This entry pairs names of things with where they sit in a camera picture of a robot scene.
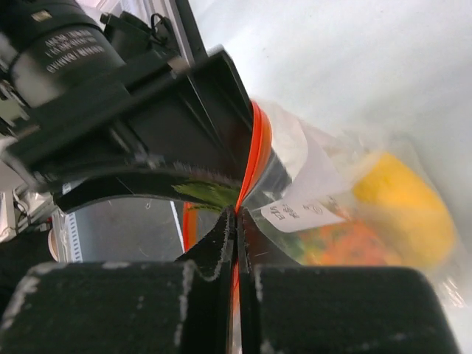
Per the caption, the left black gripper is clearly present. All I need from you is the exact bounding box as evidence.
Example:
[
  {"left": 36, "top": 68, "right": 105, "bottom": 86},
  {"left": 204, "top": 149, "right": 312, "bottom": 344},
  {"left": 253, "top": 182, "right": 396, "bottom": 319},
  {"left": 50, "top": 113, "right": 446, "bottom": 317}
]
[{"left": 3, "top": 50, "right": 252, "bottom": 213}]

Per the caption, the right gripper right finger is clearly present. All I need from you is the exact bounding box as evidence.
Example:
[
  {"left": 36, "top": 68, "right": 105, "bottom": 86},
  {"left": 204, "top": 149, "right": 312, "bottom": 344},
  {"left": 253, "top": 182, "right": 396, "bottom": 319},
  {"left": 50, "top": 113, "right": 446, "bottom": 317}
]
[{"left": 237, "top": 209, "right": 459, "bottom": 353}]

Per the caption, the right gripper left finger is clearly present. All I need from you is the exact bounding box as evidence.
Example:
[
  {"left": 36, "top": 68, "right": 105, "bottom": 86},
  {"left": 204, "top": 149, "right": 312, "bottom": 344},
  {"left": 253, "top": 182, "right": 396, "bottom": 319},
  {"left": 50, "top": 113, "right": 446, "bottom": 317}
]
[{"left": 1, "top": 208, "right": 235, "bottom": 353}]

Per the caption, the green toy leafy vegetable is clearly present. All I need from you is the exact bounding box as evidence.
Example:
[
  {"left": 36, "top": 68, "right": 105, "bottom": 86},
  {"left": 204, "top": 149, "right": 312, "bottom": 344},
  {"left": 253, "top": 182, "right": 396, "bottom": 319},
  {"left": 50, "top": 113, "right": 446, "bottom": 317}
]
[{"left": 173, "top": 181, "right": 403, "bottom": 266}]

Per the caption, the clear zip top bag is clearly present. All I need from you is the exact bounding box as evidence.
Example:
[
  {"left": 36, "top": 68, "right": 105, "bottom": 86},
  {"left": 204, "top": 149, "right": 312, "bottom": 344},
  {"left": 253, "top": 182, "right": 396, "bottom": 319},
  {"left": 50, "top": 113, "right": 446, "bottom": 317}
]
[{"left": 236, "top": 100, "right": 471, "bottom": 309}]

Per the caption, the yellow toy mango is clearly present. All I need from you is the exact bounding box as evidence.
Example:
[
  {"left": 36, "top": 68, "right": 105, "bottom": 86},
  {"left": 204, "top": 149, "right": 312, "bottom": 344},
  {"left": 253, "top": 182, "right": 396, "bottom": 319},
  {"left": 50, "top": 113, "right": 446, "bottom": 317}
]
[{"left": 352, "top": 153, "right": 456, "bottom": 269}]

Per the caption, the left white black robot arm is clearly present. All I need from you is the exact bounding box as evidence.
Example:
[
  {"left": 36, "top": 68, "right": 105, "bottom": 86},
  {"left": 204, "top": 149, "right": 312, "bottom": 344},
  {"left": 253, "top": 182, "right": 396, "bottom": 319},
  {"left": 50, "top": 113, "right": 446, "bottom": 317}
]
[{"left": 1, "top": 1, "right": 253, "bottom": 212}]

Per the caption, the white slotted cable duct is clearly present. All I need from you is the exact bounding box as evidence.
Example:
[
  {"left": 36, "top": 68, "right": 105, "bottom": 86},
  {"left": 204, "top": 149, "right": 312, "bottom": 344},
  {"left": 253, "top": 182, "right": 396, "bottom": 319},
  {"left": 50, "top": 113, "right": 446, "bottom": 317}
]
[{"left": 52, "top": 209, "right": 83, "bottom": 263}]

